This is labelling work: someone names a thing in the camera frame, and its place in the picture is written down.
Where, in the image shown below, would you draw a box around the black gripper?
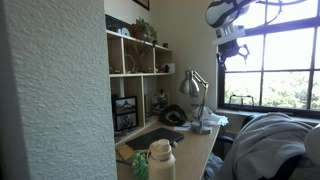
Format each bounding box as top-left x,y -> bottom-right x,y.
217,39 -> 251,71

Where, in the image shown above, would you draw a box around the grey fleece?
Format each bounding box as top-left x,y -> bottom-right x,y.
216,112 -> 320,180

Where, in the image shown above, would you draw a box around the silver desk lamp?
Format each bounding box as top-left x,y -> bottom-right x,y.
178,68 -> 213,136

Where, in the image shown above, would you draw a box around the white box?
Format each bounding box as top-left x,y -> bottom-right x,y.
162,62 -> 176,74

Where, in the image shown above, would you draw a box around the white baseball cap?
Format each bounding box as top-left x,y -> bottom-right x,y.
192,105 -> 218,123

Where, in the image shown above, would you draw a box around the clear purple plastic bag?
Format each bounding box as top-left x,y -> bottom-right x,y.
208,113 -> 230,128

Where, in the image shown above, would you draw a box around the black microscope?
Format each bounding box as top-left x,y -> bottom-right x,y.
156,88 -> 169,111

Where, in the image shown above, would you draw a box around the white paper sheets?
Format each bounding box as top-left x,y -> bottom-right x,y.
173,120 -> 194,133

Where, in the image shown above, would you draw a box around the wooden shelf hutch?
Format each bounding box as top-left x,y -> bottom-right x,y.
105,29 -> 176,148

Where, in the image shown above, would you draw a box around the potted green plant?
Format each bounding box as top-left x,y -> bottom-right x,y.
129,16 -> 158,44

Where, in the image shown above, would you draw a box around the white antler bowl ornament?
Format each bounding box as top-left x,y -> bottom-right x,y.
124,53 -> 138,74

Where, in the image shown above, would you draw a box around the light blue cloth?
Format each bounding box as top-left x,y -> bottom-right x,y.
203,152 -> 225,180

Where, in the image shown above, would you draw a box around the black laptop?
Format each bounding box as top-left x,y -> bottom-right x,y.
124,127 -> 185,152

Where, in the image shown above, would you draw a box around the small round ornament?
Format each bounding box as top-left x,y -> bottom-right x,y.
119,27 -> 131,37

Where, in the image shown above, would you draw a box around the pale rounded object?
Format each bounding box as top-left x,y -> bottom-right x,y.
303,123 -> 320,169

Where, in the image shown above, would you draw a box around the black leather chair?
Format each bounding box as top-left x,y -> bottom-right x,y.
214,114 -> 313,180

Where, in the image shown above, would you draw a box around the dark gold framed art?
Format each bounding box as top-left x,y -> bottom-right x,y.
105,13 -> 132,36

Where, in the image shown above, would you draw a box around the cream water bottle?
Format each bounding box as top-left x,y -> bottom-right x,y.
146,138 -> 177,180

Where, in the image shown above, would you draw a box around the green yellow lei garland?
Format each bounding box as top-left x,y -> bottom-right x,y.
130,149 -> 150,180

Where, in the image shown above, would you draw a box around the yellow notepad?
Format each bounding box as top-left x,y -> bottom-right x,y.
116,144 -> 136,162

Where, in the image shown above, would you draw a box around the black window frame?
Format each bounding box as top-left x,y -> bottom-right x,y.
217,0 -> 320,120

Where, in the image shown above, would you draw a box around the black window handle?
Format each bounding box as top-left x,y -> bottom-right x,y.
229,94 -> 256,107

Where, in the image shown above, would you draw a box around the black framed wall picture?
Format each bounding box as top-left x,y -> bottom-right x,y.
132,0 -> 151,12

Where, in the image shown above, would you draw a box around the black double photo frame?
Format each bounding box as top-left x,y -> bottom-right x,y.
111,95 -> 139,133

